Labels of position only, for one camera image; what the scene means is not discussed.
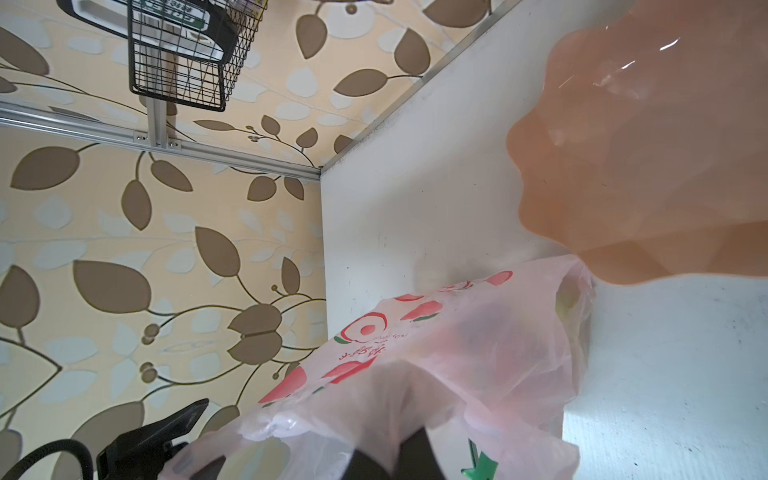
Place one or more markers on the orange fruit plate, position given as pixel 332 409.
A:
pixel 646 152

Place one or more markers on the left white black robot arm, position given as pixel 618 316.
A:
pixel 138 454

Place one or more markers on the pink dragon fruit toy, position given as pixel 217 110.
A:
pixel 482 468

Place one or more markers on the pink plastic fruit-print bag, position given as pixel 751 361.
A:
pixel 497 356

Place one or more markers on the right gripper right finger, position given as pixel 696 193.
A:
pixel 416 460

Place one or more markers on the centre black wire basket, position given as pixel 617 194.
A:
pixel 161 75

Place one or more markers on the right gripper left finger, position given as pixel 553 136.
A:
pixel 362 467

